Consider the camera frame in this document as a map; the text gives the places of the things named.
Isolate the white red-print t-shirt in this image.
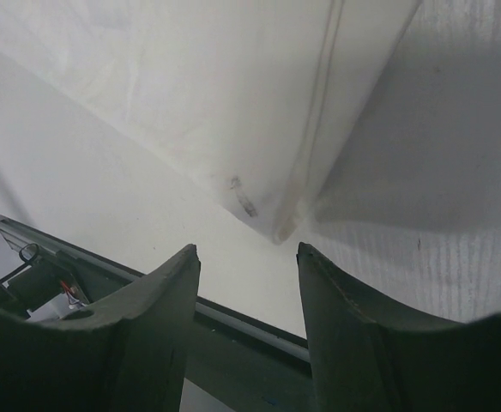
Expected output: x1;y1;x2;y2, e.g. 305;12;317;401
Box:
0;1;419;244

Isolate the aluminium front rail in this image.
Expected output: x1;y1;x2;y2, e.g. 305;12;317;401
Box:
0;219;57;253

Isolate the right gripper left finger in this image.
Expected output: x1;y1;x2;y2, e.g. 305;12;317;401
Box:
0;245;201;411

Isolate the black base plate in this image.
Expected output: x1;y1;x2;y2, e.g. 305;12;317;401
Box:
0;248;316;412

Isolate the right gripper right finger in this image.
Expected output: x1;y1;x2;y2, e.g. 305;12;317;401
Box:
297;243;501;411

